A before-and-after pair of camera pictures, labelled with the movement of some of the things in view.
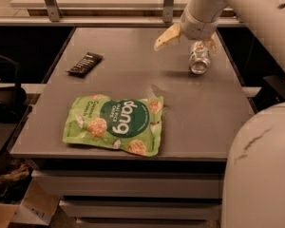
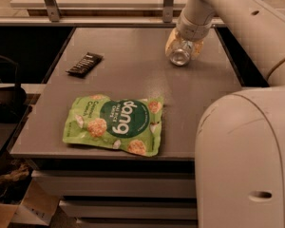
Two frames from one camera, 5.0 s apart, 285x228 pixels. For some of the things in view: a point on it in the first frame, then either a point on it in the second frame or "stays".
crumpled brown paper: (21, 170) stays
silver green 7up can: (199, 58) to (181, 54)
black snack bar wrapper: (88, 63) stays
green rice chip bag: (131, 125) stays
